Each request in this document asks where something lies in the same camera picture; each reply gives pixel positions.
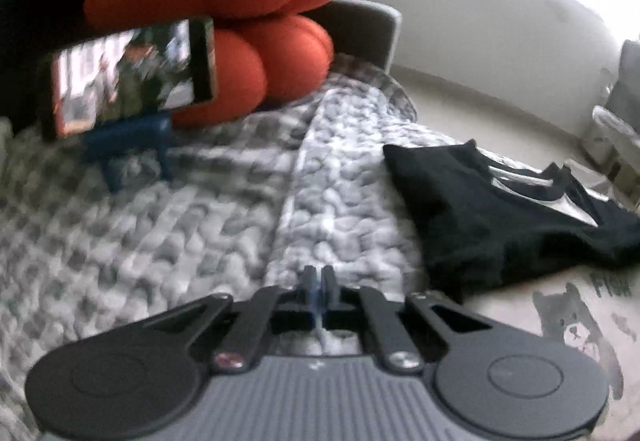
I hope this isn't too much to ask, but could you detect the grey checkered quilt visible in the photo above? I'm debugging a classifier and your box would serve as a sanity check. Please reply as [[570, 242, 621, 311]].
[[0, 53, 576, 422]]

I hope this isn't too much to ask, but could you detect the blue phone stand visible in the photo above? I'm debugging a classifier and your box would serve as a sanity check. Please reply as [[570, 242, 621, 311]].
[[82, 113, 176, 192]]

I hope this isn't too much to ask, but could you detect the smartphone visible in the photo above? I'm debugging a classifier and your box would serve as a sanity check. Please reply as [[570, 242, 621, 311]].
[[40, 16, 218, 139]]

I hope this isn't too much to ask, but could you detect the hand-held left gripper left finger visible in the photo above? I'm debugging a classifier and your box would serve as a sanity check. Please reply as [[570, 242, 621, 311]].
[[145, 267, 321, 372]]

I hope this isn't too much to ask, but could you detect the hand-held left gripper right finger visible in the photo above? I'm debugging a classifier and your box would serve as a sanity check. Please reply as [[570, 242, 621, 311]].
[[322, 267, 501, 373]]

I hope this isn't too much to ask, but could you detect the white printed t-shirt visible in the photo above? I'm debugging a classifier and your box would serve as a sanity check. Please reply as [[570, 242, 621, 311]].
[[457, 266, 640, 402]]

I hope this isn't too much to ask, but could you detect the black t-shirt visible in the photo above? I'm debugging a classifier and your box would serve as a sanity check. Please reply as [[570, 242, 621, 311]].
[[382, 138, 640, 302]]

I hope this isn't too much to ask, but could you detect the white office chair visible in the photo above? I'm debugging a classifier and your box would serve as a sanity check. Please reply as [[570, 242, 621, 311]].
[[580, 38, 640, 212]]

